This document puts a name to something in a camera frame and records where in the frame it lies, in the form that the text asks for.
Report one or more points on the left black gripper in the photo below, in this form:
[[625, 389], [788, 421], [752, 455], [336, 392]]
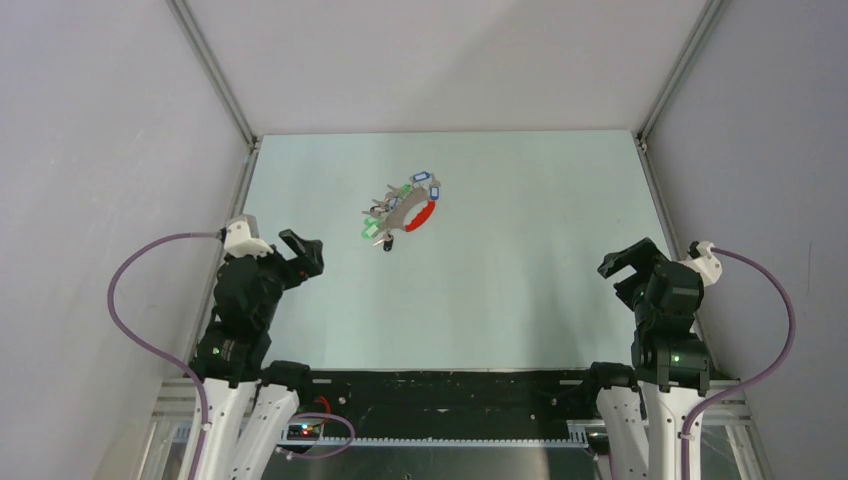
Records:
[[297, 270]]

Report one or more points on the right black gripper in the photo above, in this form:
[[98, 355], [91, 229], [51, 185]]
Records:
[[640, 255]]

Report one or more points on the black head key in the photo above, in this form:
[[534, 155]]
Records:
[[387, 244]]

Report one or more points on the metal key holder red handle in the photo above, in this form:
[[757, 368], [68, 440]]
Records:
[[408, 213]]

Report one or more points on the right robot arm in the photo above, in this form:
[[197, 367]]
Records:
[[649, 408]]

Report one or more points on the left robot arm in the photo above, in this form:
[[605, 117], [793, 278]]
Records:
[[243, 405]]

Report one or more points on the left controller board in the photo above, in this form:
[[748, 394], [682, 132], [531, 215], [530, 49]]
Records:
[[303, 432]]

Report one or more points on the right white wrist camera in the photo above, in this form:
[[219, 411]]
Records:
[[701, 259]]

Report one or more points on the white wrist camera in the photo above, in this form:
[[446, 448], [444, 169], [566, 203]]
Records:
[[241, 238], [701, 259]]

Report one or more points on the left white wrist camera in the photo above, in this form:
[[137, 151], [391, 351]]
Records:
[[241, 238]]

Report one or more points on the slotted cable duct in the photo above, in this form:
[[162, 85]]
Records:
[[524, 432]]

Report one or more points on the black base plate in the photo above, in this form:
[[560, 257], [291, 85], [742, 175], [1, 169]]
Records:
[[354, 398]]

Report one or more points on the right aluminium frame post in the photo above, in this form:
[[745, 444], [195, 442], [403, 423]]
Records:
[[696, 40]]

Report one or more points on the aluminium frame post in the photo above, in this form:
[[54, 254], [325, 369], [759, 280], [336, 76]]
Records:
[[696, 40], [198, 43]]

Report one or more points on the left aluminium frame post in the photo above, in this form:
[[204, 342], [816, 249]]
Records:
[[198, 43]]

